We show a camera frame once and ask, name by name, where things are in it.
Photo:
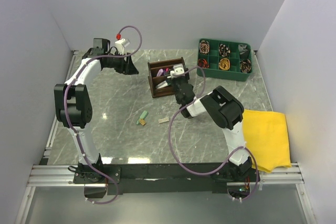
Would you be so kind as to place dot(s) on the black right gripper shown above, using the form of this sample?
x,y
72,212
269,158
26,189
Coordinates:
x,y
187,74

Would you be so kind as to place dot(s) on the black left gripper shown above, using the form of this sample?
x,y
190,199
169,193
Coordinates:
x,y
127,67

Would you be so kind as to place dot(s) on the green cap white marker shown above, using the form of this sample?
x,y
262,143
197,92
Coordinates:
x,y
162,85

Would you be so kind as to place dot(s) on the lilac pen case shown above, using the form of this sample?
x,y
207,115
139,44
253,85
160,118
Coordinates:
x,y
160,72

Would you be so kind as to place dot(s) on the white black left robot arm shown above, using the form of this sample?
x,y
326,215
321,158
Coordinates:
x,y
72,103

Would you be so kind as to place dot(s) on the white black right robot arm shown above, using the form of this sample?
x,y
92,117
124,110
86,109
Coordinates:
x,y
226,112

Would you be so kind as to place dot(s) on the brown wooden desk organizer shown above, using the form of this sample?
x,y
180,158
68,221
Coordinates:
x,y
153,68

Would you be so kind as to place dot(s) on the orange navy striped rolled tie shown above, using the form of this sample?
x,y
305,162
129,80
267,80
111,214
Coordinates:
x,y
203,63

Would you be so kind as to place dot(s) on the yellow patterned rolled tie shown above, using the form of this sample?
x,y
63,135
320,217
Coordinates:
x,y
224,64

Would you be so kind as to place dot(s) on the pink black floral rolled tie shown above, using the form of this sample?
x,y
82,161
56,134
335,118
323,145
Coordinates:
x,y
204,47

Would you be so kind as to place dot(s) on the green divided storage tray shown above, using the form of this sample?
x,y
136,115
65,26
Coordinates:
x,y
213,59

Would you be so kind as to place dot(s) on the dark patterned rolled tie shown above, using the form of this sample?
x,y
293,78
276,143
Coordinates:
x,y
223,50

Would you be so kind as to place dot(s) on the black beige floral rolled tie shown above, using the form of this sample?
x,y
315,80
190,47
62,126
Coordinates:
x,y
245,66

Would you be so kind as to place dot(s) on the grey folded cloth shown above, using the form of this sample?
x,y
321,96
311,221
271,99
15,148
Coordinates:
x,y
244,51

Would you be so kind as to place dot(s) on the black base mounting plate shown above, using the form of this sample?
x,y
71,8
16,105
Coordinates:
x,y
216,183

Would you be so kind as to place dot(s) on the yellow folded cloth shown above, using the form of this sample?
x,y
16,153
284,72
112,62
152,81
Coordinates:
x,y
267,138

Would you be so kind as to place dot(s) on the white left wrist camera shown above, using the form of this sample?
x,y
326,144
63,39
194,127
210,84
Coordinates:
x,y
121,45

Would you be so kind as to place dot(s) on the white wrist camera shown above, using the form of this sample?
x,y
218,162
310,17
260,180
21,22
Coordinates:
x,y
121,45
177,70

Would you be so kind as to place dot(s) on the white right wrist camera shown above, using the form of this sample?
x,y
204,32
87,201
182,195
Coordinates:
x,y
177,70

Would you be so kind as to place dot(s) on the aluminium frame rail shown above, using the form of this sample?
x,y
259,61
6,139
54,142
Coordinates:
x,y
60,175

